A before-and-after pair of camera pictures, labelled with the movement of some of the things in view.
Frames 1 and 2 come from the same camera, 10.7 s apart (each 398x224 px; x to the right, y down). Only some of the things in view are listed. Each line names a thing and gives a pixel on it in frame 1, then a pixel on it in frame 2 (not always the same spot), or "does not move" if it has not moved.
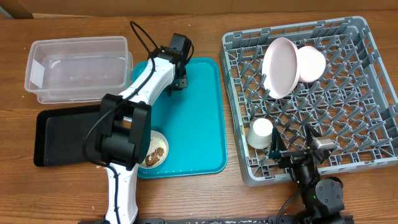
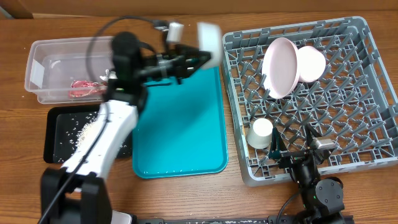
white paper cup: x=259 y=135 does not move
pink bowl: x=311 y=64 does not move
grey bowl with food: x=158 y=150 → x=209 y=36
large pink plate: x=281 y=68 does not move
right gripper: x=277 y=149 does not move
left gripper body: x=180 y=81 → x=164 y=68
